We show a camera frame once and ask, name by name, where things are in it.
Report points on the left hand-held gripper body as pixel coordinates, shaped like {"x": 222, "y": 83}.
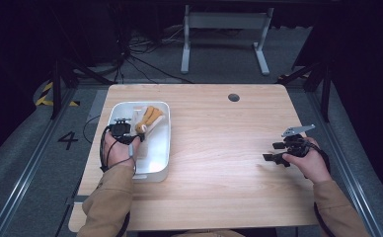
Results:
{"x": 119, "y": 130}

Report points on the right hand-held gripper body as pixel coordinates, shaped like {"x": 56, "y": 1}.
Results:
{"x": 296, "y": 141}

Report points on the white plastic bin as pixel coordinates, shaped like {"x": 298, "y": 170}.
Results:
{"x": 153, "y": 154}

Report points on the person's left hand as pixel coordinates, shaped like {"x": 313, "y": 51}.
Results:
{"x": 118, "y": 153}

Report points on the person's right hand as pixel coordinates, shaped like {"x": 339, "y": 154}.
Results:
{"x": 308, "y": 164}

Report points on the black metal stand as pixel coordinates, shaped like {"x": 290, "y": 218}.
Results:
{"x": 57, "y": 89}
{"x": 324, "y": 89}

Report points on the round table grommet hole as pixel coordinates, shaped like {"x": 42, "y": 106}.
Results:
{"x": 233, "y": 97}

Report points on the yellow black hazard tape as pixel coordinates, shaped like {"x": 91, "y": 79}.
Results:
{"x": 44, "y": 95}

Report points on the aluminium floor rail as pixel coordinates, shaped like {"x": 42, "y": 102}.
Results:
{"x": 354, "y": 177}
{"x": 25, "y": 171}

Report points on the white metal desk frame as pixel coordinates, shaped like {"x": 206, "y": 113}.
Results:
{"x": 225, "y": 20}

